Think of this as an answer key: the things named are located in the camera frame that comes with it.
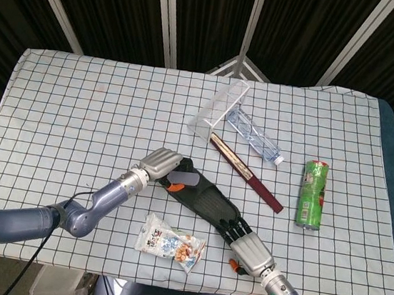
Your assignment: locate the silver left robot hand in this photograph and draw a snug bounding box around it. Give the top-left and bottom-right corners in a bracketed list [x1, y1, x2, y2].
[136, 144, 197, 195]

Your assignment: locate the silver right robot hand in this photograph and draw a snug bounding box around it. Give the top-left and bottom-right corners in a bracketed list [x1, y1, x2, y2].
[212, 213, 281, 281]

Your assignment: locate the dark red folded fan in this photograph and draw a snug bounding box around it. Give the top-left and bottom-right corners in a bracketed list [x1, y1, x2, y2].
[201, 131, 293, 215]

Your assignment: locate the clear plastic tray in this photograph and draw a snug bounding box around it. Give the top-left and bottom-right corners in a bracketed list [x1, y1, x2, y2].
[186, 74, 252, 149]

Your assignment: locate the green chip can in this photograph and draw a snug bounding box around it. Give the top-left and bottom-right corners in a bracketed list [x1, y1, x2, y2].
[293, 158, 332, 231]

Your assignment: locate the white peanut snack bag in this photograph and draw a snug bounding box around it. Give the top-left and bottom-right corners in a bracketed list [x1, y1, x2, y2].
[131, 211, 210, 278]

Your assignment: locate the white black checked tablecloth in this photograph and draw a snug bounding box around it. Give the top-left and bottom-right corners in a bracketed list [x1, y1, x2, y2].
[0, 43, 394, 295]

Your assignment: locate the clear plastic water bottle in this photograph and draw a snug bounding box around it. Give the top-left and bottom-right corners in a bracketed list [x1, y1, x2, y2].
[221, 108, 291, 166]

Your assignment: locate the clear plastic bin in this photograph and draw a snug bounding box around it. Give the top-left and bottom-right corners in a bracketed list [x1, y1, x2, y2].
[29, 264, 84, 295]

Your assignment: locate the black cable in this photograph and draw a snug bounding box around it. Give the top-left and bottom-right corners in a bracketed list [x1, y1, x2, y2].
[11, 184, 97, 295]

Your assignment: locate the black folding screen white frame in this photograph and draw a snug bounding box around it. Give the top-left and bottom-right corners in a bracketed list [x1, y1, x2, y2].
[0, 0, 394, 172]

